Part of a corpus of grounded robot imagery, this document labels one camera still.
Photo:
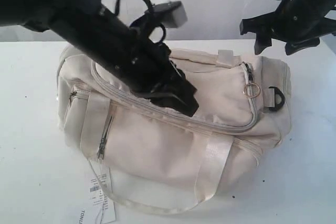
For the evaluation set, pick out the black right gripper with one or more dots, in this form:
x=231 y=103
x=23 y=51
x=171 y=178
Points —
x=299 y=23

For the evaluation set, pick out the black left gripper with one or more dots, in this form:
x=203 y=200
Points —
x=149 y=73

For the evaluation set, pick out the cream duffel bag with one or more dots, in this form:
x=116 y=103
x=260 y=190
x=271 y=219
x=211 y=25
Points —
x=244 y=110

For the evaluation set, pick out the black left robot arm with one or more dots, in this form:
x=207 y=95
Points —
x=86 y=24

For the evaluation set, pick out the white paper price tag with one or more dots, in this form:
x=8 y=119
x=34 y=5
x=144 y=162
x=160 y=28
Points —
x=94 y=206

